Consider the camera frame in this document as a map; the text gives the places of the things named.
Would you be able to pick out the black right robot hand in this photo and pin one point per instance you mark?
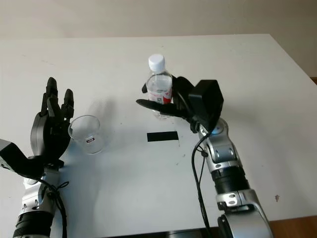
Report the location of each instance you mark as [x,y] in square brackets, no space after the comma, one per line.
[182,104]

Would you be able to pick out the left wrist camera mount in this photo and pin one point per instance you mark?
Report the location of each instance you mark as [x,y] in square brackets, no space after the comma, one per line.
[17,161]

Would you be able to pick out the clear glass beaker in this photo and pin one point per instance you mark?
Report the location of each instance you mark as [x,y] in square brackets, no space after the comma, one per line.
[88,136]

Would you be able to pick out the dark robot torso edge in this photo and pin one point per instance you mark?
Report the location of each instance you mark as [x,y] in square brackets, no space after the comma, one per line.
[153,234]

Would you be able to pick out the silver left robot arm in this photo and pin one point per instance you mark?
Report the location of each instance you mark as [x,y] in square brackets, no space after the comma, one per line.
[37,205]

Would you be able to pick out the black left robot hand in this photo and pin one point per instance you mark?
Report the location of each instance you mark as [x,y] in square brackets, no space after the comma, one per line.
[44,138]

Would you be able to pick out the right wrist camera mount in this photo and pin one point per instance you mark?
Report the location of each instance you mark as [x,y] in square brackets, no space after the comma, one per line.
[206,101]

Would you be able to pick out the black tape strip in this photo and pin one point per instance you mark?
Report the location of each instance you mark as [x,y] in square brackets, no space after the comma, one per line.
[162,136]

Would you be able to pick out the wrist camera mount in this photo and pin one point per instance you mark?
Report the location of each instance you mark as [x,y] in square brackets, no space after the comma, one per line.
[17,161]
[206,101]

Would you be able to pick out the clear plastic water bottle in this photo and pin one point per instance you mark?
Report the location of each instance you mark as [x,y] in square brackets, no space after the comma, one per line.
[159,84]

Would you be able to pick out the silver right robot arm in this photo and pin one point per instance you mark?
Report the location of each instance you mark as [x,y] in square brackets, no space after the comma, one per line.
[230,173]

